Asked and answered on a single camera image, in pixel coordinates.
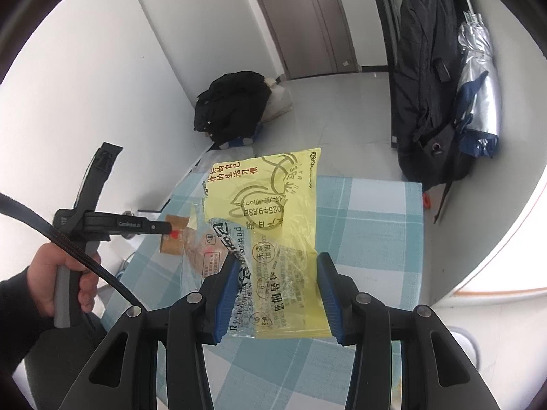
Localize black sleeved left forearm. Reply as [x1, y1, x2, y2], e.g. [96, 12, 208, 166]
[0, 269, 53, 376]

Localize person's left hand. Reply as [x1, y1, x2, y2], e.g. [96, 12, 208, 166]
[27, 243, 98, 317]

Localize black bag on floor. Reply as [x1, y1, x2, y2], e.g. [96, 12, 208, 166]
[194, 70, 272, 145]

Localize yellow bread wrapper with cardboard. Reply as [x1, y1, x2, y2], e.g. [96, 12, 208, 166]
[159, 215, 198, 262]

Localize white bag on floor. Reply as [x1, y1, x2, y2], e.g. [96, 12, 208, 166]
[262, 78, 293, 123]

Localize orange object on floor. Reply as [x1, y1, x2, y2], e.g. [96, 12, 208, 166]
[422, 193, 431, 210]

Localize black hanging backpack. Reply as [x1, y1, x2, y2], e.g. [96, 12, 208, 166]
[392, 0, 473, 200]

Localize black cable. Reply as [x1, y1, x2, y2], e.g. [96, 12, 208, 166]
[0, 192, 151, 313]

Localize clear plastic bag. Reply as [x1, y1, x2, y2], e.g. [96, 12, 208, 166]
[191, 145, 255, 175]

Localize silver folded umbrella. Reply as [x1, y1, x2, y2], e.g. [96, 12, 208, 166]
[454, 0, 502, 158]

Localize grey door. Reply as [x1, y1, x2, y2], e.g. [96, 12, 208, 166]
[258, 0, 359, 80]

